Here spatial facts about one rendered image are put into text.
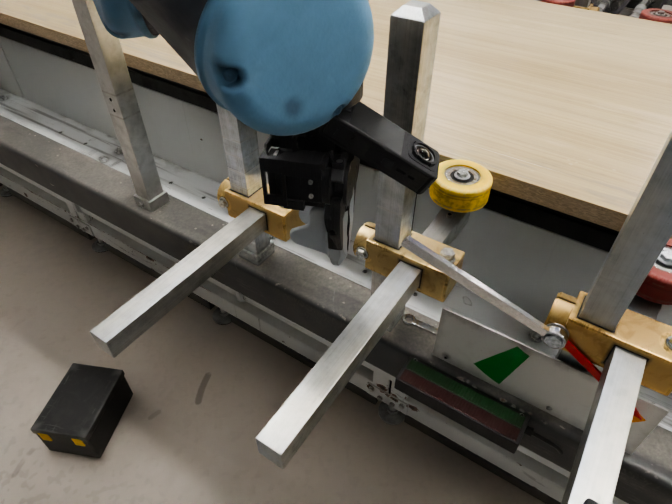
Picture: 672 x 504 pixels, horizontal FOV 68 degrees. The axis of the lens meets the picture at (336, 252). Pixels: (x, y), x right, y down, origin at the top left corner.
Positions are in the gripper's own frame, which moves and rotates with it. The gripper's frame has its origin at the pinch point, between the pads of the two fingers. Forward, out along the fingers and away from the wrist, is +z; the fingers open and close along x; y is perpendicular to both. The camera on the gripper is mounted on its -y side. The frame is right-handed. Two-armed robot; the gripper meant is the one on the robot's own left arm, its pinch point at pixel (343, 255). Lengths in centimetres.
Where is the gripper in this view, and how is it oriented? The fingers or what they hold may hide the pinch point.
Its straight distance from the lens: 55.0
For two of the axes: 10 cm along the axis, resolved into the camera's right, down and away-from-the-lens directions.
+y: -9.8, -1.4, 1.5
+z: 0.0, 7.3, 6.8
